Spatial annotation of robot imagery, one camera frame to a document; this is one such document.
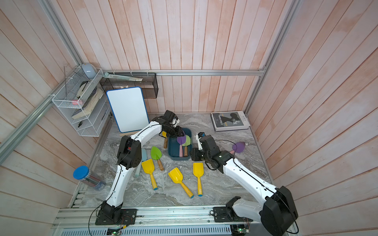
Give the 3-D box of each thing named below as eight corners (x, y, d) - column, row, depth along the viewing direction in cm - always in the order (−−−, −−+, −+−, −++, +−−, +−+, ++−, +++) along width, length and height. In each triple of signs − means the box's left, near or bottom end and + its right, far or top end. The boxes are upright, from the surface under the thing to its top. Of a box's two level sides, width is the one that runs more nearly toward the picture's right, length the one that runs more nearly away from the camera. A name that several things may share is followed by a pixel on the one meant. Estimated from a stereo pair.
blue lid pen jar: (91, 190, 84) (69, 178, 68) (95, 179, 88) (76, 165, 72) (104, 190, 84) (85, 178, 68) (108, 179, 88) (91, 165, 72)
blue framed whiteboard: (124, 139, 106) (104, 105, 80) (125, 125, 114) (106, 90, 88) (151, 134, 109) (141, 100, 82) (150, 121, 117) (140, 86, 91)
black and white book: (214, 131, 108) (215, 129, 107) (210, 114, 120) (210, 112, 118) (251, 128, 110) (252, 126, 108) (243, 112, 121) (244, 110, 120)
